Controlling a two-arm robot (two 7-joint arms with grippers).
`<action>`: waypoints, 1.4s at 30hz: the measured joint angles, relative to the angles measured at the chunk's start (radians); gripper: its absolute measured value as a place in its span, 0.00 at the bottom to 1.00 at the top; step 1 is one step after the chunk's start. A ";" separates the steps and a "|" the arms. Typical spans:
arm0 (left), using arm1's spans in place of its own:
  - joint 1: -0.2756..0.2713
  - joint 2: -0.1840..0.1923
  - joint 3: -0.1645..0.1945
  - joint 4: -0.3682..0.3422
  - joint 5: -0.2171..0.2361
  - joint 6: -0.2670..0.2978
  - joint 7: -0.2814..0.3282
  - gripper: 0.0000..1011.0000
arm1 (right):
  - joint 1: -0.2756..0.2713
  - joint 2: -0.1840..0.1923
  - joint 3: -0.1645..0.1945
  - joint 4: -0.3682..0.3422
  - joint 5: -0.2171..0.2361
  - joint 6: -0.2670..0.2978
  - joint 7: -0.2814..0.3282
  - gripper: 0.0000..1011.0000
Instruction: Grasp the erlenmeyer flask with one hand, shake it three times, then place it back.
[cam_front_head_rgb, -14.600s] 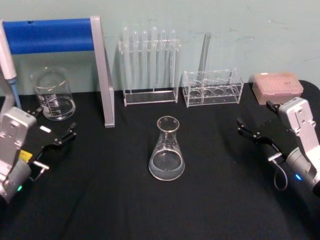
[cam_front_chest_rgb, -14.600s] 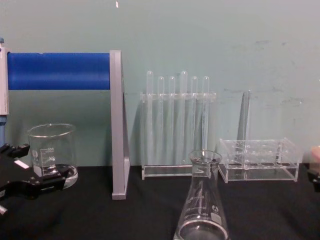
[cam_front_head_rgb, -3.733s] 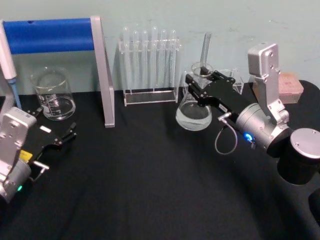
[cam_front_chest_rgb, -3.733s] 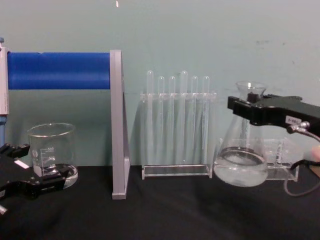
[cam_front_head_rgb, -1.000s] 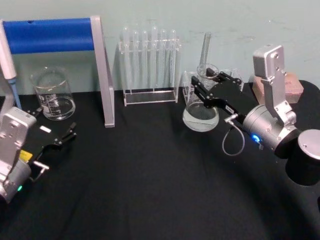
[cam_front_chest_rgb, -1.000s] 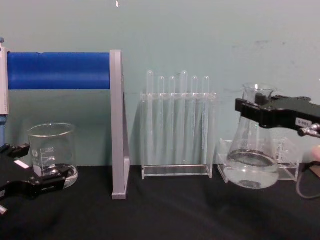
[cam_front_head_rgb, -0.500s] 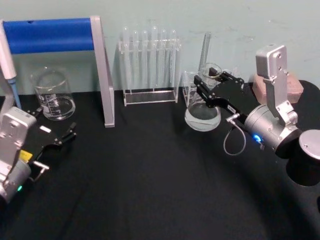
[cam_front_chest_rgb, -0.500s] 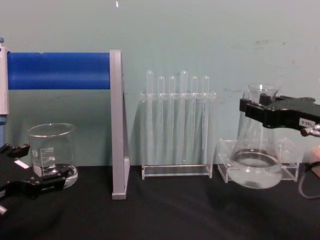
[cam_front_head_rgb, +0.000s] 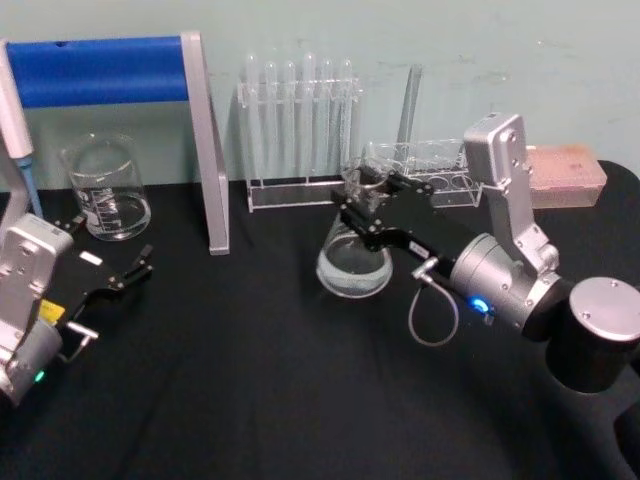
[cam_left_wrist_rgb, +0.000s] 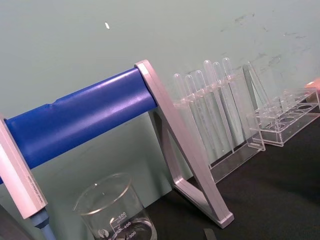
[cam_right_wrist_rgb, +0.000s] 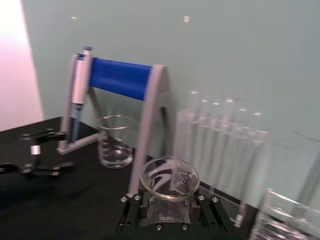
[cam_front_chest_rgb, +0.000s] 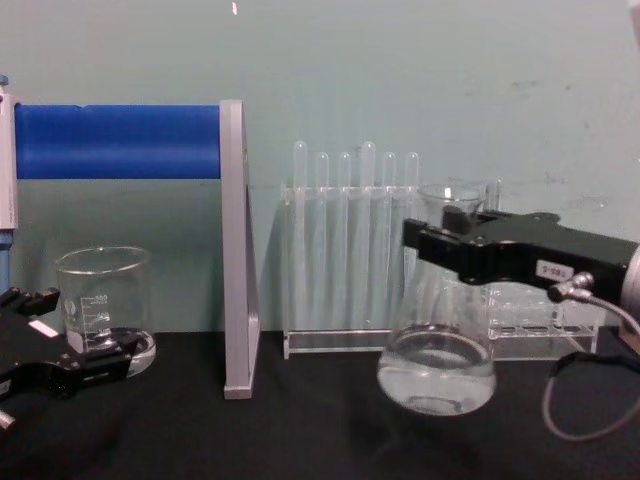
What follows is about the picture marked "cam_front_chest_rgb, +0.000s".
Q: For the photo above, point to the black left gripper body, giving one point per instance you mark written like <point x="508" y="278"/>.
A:
<point x="30" y="355"/>

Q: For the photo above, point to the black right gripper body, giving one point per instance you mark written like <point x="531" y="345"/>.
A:
<point x="525" y="255"/>

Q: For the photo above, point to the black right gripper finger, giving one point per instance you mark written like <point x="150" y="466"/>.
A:
<point x="440" y="247"/>
<point x="457" y="220"/>

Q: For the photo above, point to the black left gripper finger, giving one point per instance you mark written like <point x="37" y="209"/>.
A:
<point x="100" y="362"/>
<point x="40" y="301"/>

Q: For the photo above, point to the clear glass conical flask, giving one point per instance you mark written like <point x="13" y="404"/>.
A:
<point x="436" y="382"/>

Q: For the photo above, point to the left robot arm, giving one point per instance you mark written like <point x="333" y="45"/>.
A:
<point x="5" y="420"/>

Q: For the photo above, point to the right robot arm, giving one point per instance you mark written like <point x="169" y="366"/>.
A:
<point x="633" y="280"/>

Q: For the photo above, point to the clear plastic test tube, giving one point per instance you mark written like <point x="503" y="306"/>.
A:
<point x="321" y="175"/>
<point x="412" y="175"/>
<point x="300" y="170"/>
<point x="494" y="195"/>
<point x="368" y="170"/>
<point x="344" y="175"/>
<point x="388" y="175"/>

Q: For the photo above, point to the clear glass beaker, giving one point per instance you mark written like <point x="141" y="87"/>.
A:
<point x="107" y="290"/>

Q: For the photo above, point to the clear acrylic rack with holes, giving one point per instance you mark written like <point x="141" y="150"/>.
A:
<point x="540" y="335"/>

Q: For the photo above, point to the white and blue pipette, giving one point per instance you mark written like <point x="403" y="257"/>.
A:
<point x="7" y="165"/>

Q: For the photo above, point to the clear acrylic tube drying rack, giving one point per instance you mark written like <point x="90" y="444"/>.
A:
<point x="335" y="345"/>

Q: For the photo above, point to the grey stand with blue bar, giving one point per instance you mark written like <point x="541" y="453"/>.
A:
<point x="235" y="250"/>

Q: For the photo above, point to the black table cloth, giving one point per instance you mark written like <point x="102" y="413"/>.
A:
<point x="310" y="440"/>

